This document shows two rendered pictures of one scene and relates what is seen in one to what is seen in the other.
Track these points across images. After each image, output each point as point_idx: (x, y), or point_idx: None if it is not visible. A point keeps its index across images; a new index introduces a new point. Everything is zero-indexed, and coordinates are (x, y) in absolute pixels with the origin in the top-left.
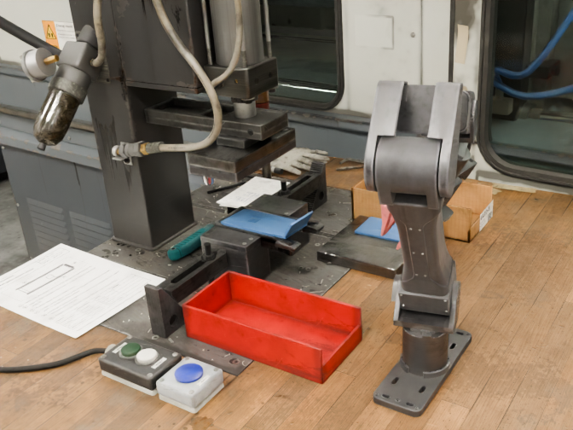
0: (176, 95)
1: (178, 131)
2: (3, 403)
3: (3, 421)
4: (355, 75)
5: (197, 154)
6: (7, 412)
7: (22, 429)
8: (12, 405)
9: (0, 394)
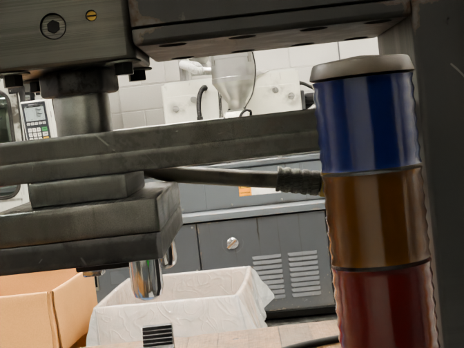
0: (420, 105)
1: (427, 220)
2: (250, 345)
3: (227, 343)
4: None
5: (151, 182)
6: (235, 344)
7: (198, 346)
8: (239, 346)
9: (268, 345)
